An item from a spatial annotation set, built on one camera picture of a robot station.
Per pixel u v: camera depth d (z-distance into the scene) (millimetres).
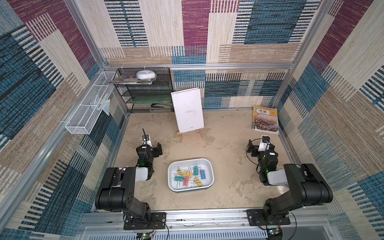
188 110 932
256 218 732
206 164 857
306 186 450
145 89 1082
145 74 871
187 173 857
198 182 827
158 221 738
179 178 847
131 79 897
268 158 692
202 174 853
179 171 836
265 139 771
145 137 810
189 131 996
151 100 1077
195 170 870
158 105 1091
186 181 830
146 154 723
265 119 1123
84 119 914
